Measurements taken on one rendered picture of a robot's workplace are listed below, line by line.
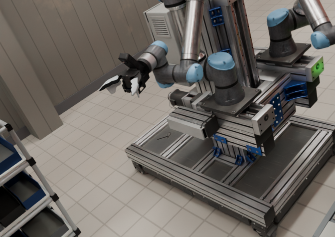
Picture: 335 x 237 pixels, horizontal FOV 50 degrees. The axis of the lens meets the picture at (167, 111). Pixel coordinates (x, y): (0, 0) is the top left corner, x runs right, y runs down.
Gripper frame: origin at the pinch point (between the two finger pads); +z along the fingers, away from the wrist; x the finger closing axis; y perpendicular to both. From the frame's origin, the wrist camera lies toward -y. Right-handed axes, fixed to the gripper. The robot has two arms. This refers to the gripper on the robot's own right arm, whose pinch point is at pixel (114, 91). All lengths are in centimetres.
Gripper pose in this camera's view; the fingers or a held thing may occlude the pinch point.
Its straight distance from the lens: 131.8
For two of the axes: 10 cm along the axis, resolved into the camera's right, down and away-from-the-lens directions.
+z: -4.5, 6.2, -6.4
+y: 2.1, 7.7, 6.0
